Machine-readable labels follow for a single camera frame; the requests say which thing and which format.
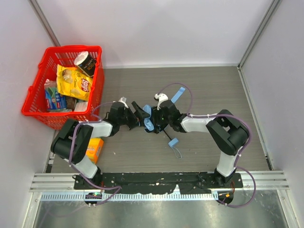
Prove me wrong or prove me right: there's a light blue folding umbrella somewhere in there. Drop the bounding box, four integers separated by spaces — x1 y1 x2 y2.
142 86 186 159

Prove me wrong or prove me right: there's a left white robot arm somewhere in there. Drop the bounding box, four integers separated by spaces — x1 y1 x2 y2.
50 101 152 189

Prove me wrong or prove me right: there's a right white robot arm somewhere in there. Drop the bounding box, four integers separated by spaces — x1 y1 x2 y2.
150 100 252 187

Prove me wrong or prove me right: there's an orange yellow sponge box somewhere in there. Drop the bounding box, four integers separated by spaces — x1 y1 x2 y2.
86 138 104 164

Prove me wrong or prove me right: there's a white small box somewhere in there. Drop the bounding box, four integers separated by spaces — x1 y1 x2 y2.
74 101 88 112

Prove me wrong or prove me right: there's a brown snack package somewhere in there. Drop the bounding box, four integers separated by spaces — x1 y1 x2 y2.
65 96 77 110

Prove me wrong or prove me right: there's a yellow Lays chip bag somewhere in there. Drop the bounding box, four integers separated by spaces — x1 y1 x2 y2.
57 64 93 101

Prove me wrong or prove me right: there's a black cylindrical snack can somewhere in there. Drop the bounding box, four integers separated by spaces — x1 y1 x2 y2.
74 51 97 77

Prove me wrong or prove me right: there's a blue green sponge pack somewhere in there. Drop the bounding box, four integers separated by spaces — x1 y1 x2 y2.
44 79 67 112

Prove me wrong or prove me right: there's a red plastic shopping basket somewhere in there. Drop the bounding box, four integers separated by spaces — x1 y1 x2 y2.
21 45 105 130

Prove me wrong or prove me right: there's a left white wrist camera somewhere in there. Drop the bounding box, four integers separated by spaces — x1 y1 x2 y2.
118 97 127 105

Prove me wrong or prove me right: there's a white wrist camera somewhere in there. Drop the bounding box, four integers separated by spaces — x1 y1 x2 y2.
154 93 168 110
118 97 127 105

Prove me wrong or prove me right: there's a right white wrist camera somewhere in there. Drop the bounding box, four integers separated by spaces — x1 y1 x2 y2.
154 93 168 110

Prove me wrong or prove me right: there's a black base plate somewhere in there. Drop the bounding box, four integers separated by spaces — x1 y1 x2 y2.
73 172 243 195

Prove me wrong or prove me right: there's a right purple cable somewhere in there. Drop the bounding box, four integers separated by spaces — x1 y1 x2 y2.
158 82 257 209

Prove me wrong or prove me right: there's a white slotted cable duct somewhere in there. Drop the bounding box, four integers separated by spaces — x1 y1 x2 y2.
40 191 218 201

